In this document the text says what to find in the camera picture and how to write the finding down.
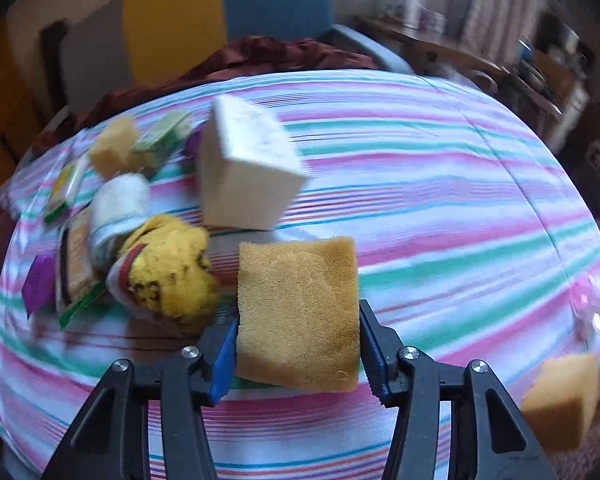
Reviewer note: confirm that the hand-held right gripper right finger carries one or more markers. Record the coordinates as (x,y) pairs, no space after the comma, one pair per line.
(375,375)

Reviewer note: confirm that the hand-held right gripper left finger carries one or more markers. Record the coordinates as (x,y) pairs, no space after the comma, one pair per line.
(224,362)

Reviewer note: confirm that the large yellow sponge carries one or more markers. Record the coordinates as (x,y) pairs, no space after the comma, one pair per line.
(295,310)

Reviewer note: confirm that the yellow sock ball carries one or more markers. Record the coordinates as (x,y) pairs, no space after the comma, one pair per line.
(175,270)

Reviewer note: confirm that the brown biscuit packet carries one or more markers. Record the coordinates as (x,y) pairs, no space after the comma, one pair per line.
(77,260)

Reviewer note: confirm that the white printed carton box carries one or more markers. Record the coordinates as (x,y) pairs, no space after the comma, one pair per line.
(245,175)

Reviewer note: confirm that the white towel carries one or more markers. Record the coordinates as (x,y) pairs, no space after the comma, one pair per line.
(117,205)

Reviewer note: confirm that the yellow sponge block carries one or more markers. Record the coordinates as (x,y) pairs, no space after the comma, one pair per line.
(560,400)

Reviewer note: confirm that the pink translucent wrapper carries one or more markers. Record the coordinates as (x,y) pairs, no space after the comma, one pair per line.
(587,310)

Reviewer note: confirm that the green white snack packet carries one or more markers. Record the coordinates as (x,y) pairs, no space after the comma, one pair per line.
(162,137)

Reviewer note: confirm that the yellow green snack packet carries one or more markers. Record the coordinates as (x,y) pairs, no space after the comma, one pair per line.
(65,190)

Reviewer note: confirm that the small yellow sponge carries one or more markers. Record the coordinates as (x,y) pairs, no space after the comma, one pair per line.
(112,147)

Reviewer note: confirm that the dark red cloth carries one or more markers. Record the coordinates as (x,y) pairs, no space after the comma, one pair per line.
(280,55)

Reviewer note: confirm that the wooden desk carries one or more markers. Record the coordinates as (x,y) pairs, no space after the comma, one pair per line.
(430,47)

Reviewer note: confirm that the wooden wardrobe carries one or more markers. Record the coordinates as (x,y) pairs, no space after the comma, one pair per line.
(5,110)

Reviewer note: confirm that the grey yellow blue chair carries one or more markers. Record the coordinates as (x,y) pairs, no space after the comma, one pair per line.
(175,25)

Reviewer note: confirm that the black rolled mat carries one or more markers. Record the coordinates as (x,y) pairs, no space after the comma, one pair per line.
(55,55)

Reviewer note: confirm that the cluttered wooden shelf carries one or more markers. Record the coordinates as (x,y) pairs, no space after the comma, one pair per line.
(555,60)

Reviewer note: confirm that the white printed canister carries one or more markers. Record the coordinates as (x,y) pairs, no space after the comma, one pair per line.
(401,5)

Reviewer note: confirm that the patterned curtain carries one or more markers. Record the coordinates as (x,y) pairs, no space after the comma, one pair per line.
(500,5)

